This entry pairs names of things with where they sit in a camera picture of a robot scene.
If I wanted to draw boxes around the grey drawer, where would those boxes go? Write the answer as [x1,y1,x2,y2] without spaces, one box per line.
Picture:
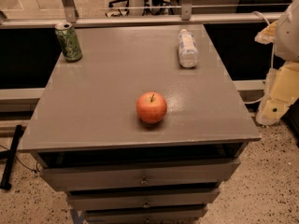
[85,205,207,224]
[67,188,220,211]
[41,158,240,191]

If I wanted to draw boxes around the white cable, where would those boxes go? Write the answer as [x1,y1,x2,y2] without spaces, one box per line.
[242,10,277,105]

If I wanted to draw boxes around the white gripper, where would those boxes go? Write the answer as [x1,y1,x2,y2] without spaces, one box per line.
[254,21,299,126]

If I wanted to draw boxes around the green soda can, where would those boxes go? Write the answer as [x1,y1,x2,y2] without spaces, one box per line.
[55,22,82,62]

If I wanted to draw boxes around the red apple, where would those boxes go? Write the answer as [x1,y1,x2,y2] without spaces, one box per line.
[136,91,167,124]

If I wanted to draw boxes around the grey drawer cabinet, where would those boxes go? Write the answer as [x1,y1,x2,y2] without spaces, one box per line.
[20,25,259,224]

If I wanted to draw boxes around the clear plastic water bottle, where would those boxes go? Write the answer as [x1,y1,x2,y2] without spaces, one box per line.
[178,29,198,68]

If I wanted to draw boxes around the middle grey drawer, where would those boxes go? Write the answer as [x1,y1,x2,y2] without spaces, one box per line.
[67,188,220,211]

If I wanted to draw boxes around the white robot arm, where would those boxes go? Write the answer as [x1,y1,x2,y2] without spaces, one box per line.
[255,0,299,125]

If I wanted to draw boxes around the grey metal railing frame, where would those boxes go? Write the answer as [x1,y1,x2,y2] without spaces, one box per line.
[0,0,281,28]

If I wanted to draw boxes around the top grey drawer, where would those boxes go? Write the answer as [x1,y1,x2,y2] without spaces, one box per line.
[41,158,240,191]

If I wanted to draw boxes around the bottom grey drawer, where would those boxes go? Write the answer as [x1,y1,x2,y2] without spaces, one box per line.
[85,205,207,224]

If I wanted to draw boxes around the black bar on floor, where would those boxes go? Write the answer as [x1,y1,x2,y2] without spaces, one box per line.
[0,125,23,190]

